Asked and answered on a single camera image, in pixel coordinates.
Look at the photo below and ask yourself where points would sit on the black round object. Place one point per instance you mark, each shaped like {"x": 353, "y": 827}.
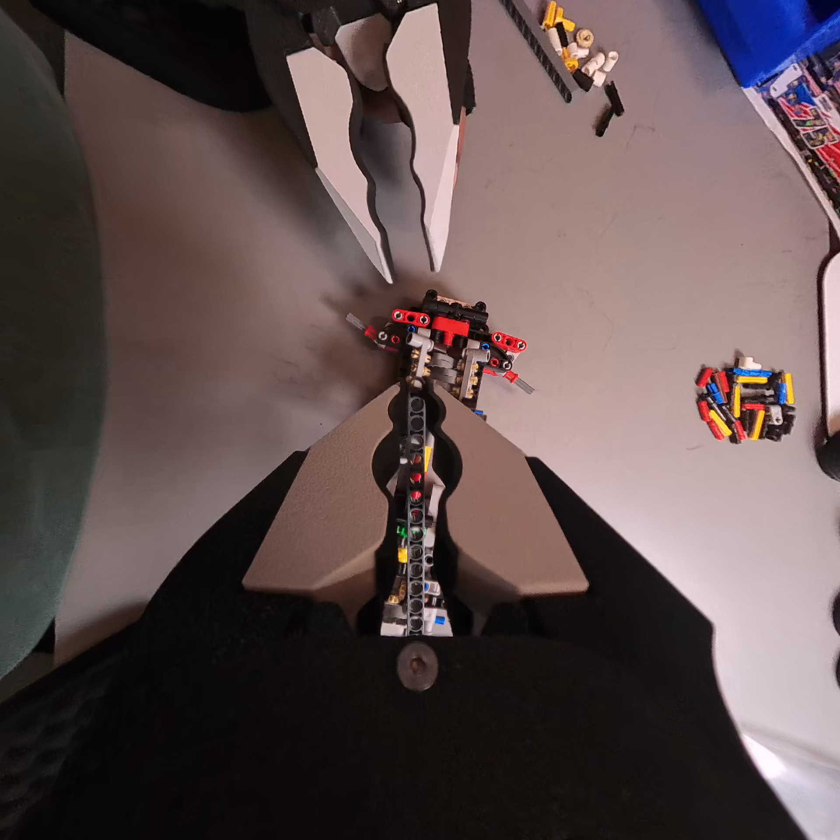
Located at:
{"x": 831, "y": 463}

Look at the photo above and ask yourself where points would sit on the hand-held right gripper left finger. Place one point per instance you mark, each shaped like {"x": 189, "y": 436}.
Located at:
{"x": 308, "y": 531}

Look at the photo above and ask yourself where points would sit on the person's green shirt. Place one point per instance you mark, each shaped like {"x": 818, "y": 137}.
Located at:
{"x": 39, "y": 328}

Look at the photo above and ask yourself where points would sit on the long black lego beam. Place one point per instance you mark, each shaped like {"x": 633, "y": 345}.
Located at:
{"x": 541, "y": 49}

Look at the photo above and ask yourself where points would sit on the pile of white yellow lego pieces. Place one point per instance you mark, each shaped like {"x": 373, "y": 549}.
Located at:
{"x": 577, "y": 49}

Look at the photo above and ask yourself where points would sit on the lego instruction booklet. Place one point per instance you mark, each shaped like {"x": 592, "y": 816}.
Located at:
{"x": 810, "y": 124}

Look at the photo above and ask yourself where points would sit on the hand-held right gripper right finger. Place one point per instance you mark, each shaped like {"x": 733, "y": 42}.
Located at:
{"x": 518, "y": 531}

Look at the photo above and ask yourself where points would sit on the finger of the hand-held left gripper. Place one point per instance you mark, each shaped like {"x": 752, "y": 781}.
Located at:
{"x": 325, "y": 118}
{"x": 433, "y": 98}

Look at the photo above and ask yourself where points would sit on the blue plastic bin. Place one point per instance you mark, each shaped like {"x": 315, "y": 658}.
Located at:
{"x": 768, "y": 33}

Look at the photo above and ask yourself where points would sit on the pile of colourful lego pieces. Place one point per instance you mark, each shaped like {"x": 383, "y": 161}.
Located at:
{"x": 745, "y": 403}

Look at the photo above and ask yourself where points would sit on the black lego pin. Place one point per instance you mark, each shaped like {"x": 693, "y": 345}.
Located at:
{"x": 614, "y": 98}
{"x": 602, "y": 123}

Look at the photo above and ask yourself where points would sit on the multicoloured lego vehicle model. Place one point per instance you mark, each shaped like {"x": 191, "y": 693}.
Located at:
{"x": 449, "y": 328}

